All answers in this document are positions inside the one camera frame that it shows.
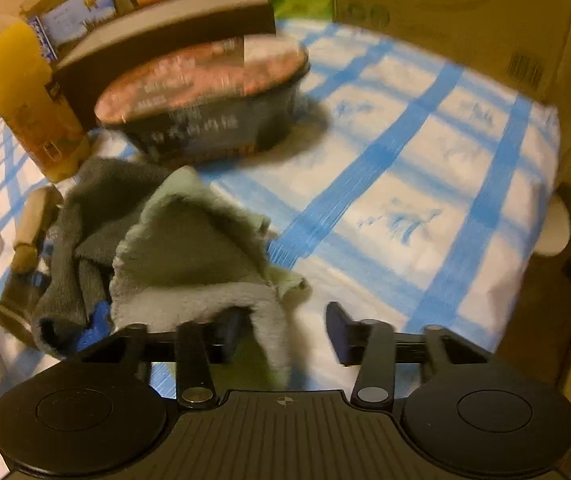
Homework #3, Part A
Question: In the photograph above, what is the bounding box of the dark brown open box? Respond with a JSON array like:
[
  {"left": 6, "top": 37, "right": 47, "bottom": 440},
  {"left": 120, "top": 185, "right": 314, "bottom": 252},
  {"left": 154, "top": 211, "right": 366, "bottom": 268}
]
[{"left": 55, "top": 0, "right": 277, "bottom": 133}]

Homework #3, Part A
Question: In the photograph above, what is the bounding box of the white fan stand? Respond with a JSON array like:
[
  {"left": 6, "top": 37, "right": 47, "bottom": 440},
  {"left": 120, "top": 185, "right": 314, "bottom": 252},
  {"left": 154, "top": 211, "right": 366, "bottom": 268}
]
[{"left": 535, "top": 192, "right": 571, "bottom": 256}]

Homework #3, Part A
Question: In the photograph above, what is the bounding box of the orange juice bottle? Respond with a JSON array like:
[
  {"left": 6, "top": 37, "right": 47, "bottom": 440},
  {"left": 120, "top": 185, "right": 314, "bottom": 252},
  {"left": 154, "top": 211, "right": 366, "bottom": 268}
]
[{"left": 0, "top": 2, "right": 91, "bottom": 183}]

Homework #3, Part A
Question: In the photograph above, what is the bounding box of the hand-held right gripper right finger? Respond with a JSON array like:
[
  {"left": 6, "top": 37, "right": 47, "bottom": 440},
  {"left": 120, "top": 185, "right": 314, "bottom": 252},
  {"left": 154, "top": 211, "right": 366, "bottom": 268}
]
[{"left": 326, "top": 302, "right": 491, "bottom": 407}]

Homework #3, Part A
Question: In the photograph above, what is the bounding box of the dark grey sock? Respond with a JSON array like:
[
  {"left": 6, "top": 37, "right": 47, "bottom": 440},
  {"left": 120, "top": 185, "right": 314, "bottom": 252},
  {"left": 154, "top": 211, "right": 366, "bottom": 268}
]
[{"left": 32, "top": 157, "right": 176, "bottom": 358}]

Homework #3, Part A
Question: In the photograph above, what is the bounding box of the blue cartoon print milk box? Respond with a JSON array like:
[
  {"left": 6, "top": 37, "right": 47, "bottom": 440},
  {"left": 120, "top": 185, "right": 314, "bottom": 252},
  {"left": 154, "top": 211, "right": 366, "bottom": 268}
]
[{"left": 28, "top": 15, "right": 58, "bottom": 61}]

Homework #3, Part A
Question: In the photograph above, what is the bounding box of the cow print milk box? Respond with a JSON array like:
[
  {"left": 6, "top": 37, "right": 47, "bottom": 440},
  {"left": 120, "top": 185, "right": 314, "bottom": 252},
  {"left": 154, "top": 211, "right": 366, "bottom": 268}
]
[{"left": 20, "top": 0, "right": 116, "bottom": 58}]

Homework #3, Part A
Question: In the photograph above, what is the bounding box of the black instant noodle bowl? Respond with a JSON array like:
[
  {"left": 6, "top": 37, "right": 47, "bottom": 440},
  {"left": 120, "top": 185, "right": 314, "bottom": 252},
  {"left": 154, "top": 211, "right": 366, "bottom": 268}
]
[{"left": 94, "top": 36, "right": 311, "bottom": 163}]

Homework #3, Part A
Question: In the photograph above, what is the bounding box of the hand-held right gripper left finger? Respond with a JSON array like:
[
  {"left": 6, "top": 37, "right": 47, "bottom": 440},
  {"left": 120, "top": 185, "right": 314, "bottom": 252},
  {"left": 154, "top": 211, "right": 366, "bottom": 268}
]
[{"left": 68, "top": 307, "right": 248, "bottom": 407}]

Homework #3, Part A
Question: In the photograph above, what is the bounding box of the large open cardboard box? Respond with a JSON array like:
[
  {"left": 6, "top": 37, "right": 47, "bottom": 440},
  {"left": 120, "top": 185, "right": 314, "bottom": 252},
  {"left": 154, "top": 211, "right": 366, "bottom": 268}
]
[{"left": 330, "top": 0, "right": 571, "bottom": 103}]

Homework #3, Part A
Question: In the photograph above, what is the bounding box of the brown blue knit sock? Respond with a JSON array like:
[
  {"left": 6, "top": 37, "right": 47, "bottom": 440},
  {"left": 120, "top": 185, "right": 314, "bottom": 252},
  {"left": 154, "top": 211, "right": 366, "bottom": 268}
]
[{"left": 0, "top": 185, "right": 66, "bottom": 346}]

